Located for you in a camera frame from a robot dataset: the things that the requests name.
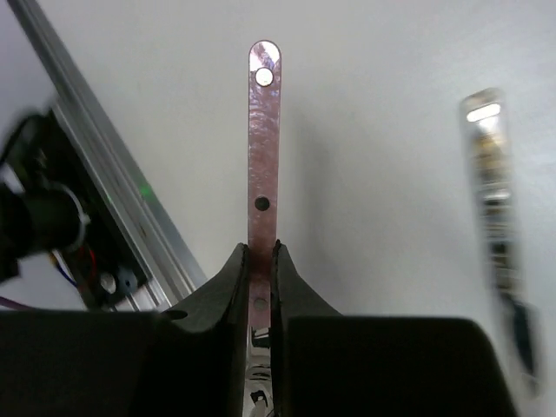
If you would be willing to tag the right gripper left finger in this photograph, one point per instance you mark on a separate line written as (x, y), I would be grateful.
(186, 361)

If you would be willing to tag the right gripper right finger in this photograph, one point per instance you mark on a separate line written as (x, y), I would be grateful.
(328, 364)

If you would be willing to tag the pink handled spoon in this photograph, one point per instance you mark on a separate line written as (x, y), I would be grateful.
(264, 108)

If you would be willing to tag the aluminium table frame rail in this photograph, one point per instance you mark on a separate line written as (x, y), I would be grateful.
(172, 271)

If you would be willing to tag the black patterned handle knife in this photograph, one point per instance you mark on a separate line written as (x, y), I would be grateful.
(484, 127)

